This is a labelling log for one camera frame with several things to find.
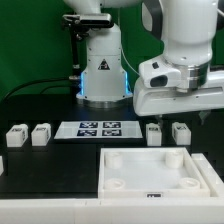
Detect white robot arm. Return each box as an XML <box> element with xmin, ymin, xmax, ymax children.
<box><xmin>63</xmin><ymin>0</ymin><xmax>224</xmax><ymax>116</ymax></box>

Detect white L-shaped obstacle fence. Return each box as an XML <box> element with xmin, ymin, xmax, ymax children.
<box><xmin>0</xmin><ymin>154</ymin><xmax>224</xmax><ymax>224</ymax></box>

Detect white cable behind robot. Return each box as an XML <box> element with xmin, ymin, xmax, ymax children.
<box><xmin>118</xmin><ymin>6</ymin><xmax>141</xmax><ymax>77</ymax></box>

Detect black cables on table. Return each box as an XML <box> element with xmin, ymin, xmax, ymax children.
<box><xmin>3</xmin><ymin>77</ymin><xmax>83</xmax><ymax>100</ymax></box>

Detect white block at left edge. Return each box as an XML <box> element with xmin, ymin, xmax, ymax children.
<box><xmin>0</xmin><ymin>156</ymin><xmax>4</xmax><ymax>176</ymax></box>

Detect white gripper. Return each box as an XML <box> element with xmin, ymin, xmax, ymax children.
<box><xmin>133</xmin><ymin>79</ymin><xmax>224</xmax><ymax>129</ymax></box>

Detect white marker plate with tags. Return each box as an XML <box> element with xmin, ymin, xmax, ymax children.
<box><xmin>54</xmin><ymin>121</ymin><xmax>142</xmax><ymax>139</ymax></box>

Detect black camera on mount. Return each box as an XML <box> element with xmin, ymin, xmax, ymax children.
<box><xmin>62</xmin><ymin>13</ymin><xmax>114</xmax><ymax>29</ymax></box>

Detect white square tabletop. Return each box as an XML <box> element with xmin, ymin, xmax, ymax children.
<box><xmin>98</xmin><ymin>147</ymin><xmax>211</xmax><ymax>199</ymax></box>

